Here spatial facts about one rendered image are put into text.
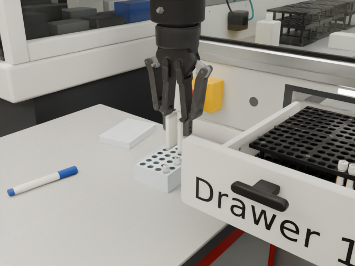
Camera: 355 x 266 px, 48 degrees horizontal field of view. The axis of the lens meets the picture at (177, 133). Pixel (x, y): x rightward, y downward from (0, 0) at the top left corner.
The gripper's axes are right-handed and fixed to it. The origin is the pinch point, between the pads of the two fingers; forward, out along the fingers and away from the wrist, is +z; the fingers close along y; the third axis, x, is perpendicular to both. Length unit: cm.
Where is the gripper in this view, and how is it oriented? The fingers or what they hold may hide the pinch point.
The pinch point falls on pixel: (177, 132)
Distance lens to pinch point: 75.3
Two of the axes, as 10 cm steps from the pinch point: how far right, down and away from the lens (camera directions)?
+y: -8.2, -2.3, 5.2
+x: -5.7, 3.4, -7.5
